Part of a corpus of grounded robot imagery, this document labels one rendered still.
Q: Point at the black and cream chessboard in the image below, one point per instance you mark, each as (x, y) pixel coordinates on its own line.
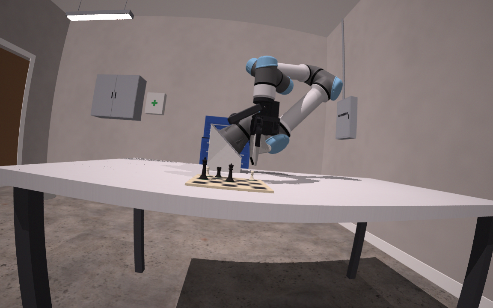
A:
(239, 184)

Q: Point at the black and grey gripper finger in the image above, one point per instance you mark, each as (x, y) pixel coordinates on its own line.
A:
(260, 146)
(251, 143)

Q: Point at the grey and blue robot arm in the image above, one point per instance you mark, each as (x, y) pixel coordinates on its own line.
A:
(271, 77)

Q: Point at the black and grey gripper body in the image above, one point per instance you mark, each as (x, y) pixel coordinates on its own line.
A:
(268, 117)

